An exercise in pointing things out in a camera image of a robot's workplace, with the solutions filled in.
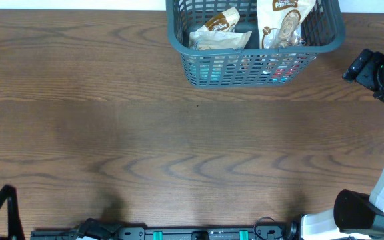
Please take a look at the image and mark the blue multicolour snack pack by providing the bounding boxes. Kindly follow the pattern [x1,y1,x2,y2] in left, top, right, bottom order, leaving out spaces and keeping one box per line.
[262,53,317,83]

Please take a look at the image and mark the beige brown snack bag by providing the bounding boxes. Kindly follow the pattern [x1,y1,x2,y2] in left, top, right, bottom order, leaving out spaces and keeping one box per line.
[257,0,316,49]
[189,31,252,51]

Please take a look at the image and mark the mint green snack packet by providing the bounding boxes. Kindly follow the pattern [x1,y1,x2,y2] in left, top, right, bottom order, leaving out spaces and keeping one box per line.
[199,60,223,82]

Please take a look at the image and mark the beige snack bag top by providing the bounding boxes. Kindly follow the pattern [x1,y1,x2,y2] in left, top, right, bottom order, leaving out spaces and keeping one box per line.
[201,7,240,32]

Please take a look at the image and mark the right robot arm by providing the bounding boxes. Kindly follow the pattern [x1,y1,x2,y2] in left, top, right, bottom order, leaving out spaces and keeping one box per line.
[299,49,384,240]

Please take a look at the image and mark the grey plastic basket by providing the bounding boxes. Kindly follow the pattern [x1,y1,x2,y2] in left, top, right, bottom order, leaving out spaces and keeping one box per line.
[166,0,345,89]

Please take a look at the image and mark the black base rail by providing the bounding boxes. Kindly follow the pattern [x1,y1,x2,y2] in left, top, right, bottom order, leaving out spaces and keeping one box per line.
[30,218,359,240]

